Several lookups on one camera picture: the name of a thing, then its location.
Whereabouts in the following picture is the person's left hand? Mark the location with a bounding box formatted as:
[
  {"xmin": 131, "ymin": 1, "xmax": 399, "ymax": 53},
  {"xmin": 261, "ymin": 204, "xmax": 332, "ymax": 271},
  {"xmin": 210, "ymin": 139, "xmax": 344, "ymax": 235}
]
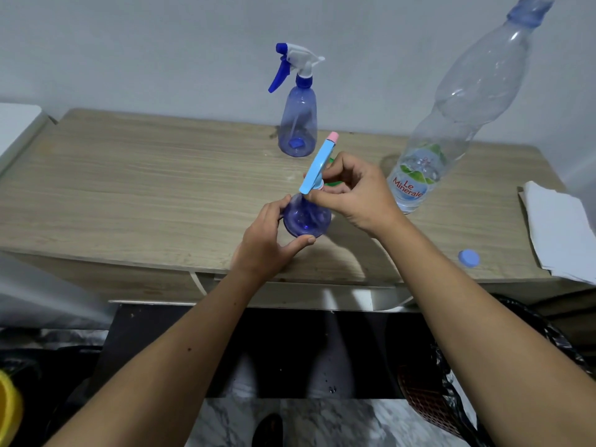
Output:
[{"xmin": 230, "ymin": 194, "xmax": 317, "ymax": 280}]

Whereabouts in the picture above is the person's right hand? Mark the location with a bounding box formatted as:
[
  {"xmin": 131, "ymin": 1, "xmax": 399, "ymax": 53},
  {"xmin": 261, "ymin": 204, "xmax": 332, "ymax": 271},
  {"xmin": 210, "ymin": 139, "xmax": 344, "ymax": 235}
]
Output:
[{"xmin": 303, "ymin": 151, "xmax": 409, "ymax": 238}]

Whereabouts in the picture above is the green plastic funnel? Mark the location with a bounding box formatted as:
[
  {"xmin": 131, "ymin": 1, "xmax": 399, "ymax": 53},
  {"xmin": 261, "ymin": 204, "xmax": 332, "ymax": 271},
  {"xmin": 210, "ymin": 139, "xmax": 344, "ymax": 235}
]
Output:
[{"xmin": 323, "ymin": 156, "xmax": 345, "ymax": 187}]

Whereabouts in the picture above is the round blue spray bottle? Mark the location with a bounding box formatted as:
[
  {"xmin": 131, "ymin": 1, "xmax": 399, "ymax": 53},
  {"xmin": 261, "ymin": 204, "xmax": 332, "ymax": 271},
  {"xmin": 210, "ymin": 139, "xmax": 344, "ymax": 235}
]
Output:
[{"xmin": 282, "ymin": 192, "xmax": 332, "ymax": 238}]

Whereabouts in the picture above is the pink and light blue spray head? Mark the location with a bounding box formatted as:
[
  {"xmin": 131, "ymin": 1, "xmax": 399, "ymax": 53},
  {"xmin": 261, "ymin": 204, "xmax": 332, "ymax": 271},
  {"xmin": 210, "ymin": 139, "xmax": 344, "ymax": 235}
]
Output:
[{"xmin": 298, "ymin": 131, "xmax": 340, "ymax": 195}]

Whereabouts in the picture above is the blue spray bottle body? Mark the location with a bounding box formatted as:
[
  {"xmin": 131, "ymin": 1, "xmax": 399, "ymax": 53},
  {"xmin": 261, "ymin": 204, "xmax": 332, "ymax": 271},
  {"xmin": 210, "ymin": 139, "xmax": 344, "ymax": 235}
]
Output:
[{"xmin": 278, "ymin": 78, "xmax": 318, "ymax": 158}]

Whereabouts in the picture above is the clear plastic water bottle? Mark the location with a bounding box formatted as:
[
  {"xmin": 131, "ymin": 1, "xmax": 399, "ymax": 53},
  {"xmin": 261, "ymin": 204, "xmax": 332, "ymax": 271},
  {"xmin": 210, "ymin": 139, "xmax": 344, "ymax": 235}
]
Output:
[{"xmin": 386, "ymin": 0, "xmax": 555, "ymax": 215}]

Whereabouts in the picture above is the white blue trigger sprayer head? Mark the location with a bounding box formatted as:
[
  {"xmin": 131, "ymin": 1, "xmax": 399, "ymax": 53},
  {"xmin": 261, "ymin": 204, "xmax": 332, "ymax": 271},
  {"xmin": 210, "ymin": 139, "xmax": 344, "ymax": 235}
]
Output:
[{"xmin": 268, "ymin": 42, "xmax": 326, "ymax": 94}]

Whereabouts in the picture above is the person's right forearm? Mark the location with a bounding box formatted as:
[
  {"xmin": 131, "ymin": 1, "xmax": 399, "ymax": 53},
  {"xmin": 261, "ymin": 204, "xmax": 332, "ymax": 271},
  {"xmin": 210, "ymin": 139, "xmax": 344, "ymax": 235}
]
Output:
[{"xmin": 377, "ymin": 220, "xmax": 596, "ymax": 447}]

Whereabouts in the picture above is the person's left forearm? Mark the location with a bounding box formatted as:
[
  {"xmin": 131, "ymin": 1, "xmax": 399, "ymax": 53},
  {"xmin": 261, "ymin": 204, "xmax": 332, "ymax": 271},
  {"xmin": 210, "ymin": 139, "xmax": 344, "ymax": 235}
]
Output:
[{"xmin": 44, "ymin": 263, "xmax": 266, "ymax": 447}]

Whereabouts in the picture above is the stack of white paper sheets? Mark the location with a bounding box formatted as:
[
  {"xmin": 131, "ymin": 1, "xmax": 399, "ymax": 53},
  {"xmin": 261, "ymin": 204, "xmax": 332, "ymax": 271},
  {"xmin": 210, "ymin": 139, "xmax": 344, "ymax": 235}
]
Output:
[{"xmin": 518, "ymin": 181, "xmax": 596, "ymax": 286}]

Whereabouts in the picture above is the black trash bin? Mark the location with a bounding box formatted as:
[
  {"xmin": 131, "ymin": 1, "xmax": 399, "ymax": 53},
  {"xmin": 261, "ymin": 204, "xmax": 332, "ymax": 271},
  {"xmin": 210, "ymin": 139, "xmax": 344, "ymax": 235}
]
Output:
[{"xmin": 398, "ymin": 295, "xmax": 596, "ymax": 447}]

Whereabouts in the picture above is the white side table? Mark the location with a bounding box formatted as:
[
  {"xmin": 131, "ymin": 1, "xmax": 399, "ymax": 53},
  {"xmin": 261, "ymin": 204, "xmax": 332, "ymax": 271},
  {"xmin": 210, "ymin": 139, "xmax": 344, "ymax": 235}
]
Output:
[{"xmin": 0, "ymin": 102, "xmax": 55, "ymax": 173}]

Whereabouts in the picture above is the yellow plastic bucket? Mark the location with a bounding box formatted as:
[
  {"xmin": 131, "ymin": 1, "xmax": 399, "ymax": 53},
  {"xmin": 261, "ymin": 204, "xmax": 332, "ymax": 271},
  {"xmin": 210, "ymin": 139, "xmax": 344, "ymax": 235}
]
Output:
[{"xmin": 0, "ymin": 369, "xmax": 24, "ymax": 447}]

